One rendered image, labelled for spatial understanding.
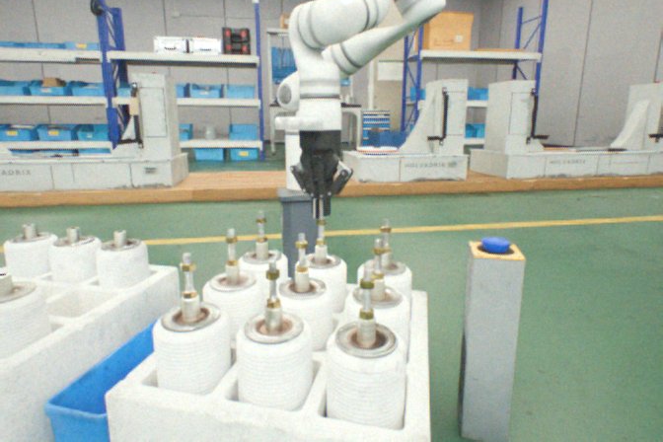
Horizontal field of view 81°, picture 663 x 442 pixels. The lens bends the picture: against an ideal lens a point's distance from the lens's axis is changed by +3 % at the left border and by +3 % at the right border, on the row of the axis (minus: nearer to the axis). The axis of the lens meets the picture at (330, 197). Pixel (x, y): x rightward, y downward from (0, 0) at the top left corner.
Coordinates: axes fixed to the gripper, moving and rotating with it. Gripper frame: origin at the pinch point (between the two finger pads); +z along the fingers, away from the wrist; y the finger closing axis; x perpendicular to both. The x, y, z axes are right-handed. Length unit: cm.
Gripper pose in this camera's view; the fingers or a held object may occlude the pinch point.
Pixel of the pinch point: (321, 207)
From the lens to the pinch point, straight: 69.7
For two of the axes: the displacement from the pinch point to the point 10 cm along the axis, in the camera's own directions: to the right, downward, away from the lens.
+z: 0.0, 9.8, 2.0
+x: -5.6, 1.7, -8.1
